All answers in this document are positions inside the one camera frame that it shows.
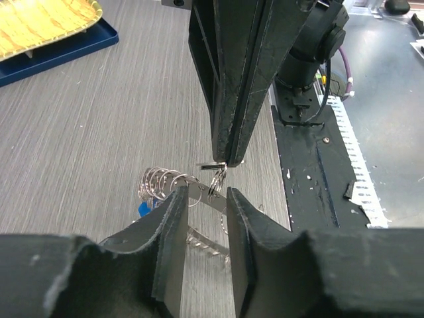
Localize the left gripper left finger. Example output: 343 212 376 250
1 186 188 317

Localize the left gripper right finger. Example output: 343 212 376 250
227 188 423 317

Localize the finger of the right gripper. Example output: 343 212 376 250
227 1 316 168
189 1 265 162

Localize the metal key organizer disc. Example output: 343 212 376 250
137 165 233 266

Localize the key with black tag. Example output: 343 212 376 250
196 162 227 170

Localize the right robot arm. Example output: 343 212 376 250
188 1 348 167

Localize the blue key tag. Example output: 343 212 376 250
138 200 156 217

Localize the blue tray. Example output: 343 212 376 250
1 19 119 87

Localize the yellow woven mat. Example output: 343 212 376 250
1 1 103 61

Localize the white slotted cable duct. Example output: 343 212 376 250
327 96 390 229

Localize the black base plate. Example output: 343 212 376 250
272 82 370 233

